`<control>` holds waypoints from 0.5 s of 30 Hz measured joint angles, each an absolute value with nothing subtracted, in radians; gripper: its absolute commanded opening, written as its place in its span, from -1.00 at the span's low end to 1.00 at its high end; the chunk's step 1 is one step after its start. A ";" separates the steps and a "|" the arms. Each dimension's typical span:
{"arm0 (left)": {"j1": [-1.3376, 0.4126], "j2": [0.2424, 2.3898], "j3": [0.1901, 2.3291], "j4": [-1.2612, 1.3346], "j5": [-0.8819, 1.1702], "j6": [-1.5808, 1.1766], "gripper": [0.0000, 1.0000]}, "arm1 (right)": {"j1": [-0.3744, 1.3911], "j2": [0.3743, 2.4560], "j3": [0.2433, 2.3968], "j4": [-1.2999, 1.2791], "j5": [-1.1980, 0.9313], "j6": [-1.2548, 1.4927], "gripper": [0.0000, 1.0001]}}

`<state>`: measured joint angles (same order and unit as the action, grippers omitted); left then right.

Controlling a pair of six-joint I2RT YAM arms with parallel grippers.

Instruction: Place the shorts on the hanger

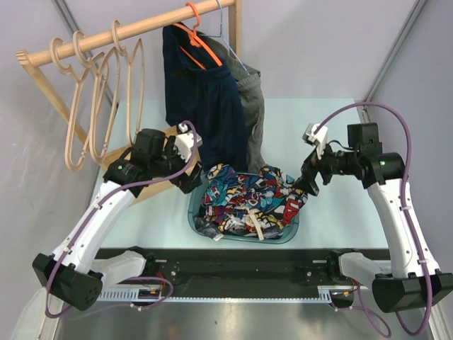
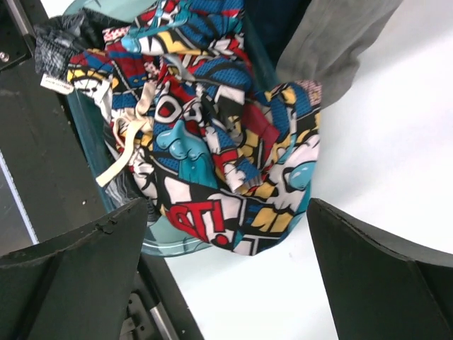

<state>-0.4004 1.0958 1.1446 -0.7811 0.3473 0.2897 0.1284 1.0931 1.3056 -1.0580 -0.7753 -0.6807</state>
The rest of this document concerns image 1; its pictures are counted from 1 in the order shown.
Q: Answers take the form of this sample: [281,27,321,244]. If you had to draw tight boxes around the grey shorts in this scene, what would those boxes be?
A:
[202,36,265,174]

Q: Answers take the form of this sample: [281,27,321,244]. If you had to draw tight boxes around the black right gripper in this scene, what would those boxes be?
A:
[292,136,359,196]

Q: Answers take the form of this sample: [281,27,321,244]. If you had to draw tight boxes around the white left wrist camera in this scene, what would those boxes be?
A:
[174,123,202,161]

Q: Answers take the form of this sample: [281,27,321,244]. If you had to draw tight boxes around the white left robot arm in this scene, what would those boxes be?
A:
[32,120,202,311]

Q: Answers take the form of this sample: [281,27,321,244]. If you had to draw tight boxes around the colourful comic print shorts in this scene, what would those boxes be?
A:
[199,164,308,239]

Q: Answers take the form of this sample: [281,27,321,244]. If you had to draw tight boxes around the teal plastic basket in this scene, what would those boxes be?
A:
[187,174,299,244]

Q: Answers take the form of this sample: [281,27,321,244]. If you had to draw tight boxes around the dark patterned shorts in basket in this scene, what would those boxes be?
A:
[195,212,289,242]

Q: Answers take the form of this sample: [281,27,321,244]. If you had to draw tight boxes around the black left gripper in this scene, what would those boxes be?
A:
[149,136,202,193]

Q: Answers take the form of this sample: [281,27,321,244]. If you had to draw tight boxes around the navy blue shorts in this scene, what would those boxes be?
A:
[162,25,247,171]

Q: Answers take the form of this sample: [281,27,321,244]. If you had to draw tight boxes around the beige hanger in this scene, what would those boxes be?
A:
[110,20,146,146]
[72,30,123,164]
[50,30,104,172]

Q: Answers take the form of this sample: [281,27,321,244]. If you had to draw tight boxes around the wooden clothes rack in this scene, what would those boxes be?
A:
[15,0,243,208]

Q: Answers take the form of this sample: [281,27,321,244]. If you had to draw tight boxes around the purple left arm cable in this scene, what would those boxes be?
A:
[44,120,197,322]

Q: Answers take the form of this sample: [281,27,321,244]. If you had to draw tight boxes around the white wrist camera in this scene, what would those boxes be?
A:
[302,123,328,159]
[174,123,202,161]

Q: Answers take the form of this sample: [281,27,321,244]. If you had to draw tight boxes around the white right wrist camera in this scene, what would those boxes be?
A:
[302,123,328,159]

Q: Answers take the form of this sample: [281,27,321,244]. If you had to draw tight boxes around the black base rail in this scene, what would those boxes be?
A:
[143,248,352,295]

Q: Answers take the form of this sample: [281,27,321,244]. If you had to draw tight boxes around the light blue wire hanger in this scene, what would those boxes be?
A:
[202,0,250,75]

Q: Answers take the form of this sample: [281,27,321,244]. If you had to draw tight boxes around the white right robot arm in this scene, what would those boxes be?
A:
[294,123,452,313]

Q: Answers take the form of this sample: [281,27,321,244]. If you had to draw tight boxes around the white slotted cable duct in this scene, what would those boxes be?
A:
[97,284,356,304]

